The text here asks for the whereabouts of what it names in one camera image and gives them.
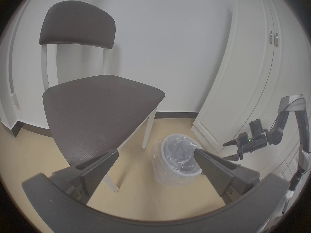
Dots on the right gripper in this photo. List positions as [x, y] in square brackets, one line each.
[255, 143]

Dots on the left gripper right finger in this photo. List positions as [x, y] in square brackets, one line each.
[223, 176]

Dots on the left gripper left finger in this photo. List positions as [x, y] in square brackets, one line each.
[94, 170]

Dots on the clear plastic bag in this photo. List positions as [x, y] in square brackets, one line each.
[179, 154]

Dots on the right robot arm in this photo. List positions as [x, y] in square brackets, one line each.
[277, 132]

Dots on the white trash bin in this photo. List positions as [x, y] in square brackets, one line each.
[168, 170]

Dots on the white chair with grey seat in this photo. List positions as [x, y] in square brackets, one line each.
[97, 110]

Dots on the white wardrobe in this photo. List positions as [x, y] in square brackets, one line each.
[243, 81]

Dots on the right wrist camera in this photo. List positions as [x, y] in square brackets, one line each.
[255, 127]

